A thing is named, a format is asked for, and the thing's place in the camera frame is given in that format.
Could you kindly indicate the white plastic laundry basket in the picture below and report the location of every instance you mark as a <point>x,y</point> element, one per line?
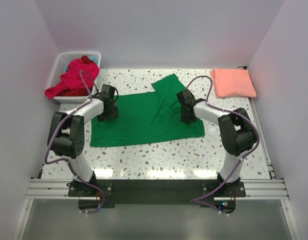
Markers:
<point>61,66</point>

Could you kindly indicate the folded salmon pink t shirt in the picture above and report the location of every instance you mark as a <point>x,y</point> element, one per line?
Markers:
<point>229,82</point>

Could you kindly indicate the aluminium frame rail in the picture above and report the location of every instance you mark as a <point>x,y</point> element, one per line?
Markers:
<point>263,189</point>

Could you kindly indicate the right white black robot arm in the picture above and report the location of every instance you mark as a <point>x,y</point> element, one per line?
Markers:
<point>238,134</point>

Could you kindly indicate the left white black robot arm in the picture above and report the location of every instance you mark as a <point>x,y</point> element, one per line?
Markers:
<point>66,138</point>

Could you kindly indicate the dark red t shirt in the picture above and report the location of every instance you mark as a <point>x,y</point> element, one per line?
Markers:
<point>86,60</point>

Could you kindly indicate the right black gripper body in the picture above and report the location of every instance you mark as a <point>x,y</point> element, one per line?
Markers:
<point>188,119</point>

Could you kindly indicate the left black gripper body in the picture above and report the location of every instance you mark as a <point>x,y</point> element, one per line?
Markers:
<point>113,112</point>

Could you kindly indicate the green t shirt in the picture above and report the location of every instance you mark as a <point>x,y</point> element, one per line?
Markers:
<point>146,118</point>

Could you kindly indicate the teal garment in basket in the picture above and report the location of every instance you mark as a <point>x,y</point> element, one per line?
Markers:
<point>94,59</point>

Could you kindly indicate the crumpled magenta t shirt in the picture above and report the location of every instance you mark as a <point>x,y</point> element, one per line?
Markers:
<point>71,84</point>

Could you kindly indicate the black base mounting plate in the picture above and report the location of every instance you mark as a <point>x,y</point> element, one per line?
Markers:
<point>143,192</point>

